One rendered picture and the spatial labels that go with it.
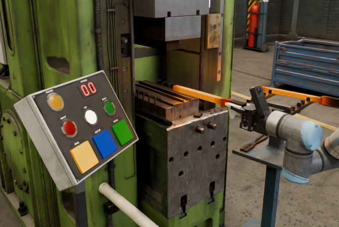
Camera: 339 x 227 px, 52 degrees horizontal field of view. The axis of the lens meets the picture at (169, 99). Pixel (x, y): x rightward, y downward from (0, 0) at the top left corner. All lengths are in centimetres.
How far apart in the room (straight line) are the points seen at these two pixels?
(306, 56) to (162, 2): 405
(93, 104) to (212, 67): 87
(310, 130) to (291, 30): 967
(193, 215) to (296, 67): 389
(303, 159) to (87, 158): 68
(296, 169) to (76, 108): 73
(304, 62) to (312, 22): 511
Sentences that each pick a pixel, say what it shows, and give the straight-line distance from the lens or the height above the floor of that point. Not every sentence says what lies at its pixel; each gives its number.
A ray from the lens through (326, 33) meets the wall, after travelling 1017.
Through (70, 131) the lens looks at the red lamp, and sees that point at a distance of 105.
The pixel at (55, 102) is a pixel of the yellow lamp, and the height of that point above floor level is 116.
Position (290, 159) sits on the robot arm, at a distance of 123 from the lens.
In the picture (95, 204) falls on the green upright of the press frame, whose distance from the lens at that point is 166.
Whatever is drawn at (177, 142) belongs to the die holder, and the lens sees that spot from 152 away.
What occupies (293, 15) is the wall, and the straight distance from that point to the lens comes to 1075.
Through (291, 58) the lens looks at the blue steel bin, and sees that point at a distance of 544.
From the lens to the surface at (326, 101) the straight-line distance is 191.
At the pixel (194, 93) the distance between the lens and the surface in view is 150.
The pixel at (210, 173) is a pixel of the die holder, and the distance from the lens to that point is 176.
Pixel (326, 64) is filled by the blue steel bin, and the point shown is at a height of 50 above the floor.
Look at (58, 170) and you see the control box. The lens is 104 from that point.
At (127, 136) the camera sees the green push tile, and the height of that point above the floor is 99.
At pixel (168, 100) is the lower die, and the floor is 99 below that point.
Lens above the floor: 147
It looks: 18 degrees down
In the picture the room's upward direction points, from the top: straight up
